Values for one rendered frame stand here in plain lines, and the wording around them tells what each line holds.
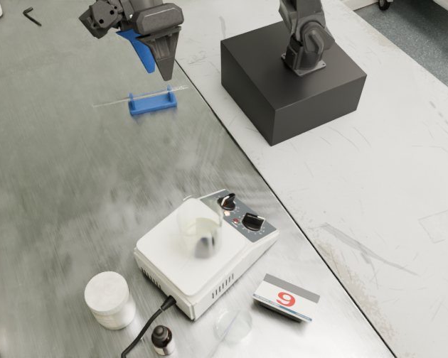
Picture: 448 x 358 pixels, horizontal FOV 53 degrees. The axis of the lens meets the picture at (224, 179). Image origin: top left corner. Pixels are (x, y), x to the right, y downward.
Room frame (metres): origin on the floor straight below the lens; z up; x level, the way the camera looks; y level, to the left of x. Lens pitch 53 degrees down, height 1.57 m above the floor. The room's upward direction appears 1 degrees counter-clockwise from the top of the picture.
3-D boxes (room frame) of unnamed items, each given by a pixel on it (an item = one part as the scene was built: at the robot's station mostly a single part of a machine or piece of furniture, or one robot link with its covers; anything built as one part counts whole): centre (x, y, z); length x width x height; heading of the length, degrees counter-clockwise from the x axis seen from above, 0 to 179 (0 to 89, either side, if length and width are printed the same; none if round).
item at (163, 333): (0.20, 0.09, 0.94); 0.03 x 0.03 x 0.07
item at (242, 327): (0.23, -0.01, 0.91); 0.06 x 0.06 x 0.02
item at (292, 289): (0.27, -0.09, 0.92); 0.09 x 0.06 x 0.04; 64
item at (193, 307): (0.34, 0.03, 0.94); 0.22 x 0.13 x 0.08; 135
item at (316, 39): (0.70, -0.16, 1.09); 0.09 x 0.07 x 0.06; 15
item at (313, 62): (0.70, -0.16, 1.03); 0.07 x 0.07 x 0.06; 28
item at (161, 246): (0.32, 0.05, 0.98); 0.12 x 0.12 x 0.01; 45
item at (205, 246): (0.32, 0.03, 1.03); 0.07 x 0.06 x 0.08; 151
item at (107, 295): (0.25, 0.17, 0.94); 0.06 x 0.06 x 0.08
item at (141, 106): (0.70, 0.15, 0.92); 0.10 x 0.03 x 0.04; 106
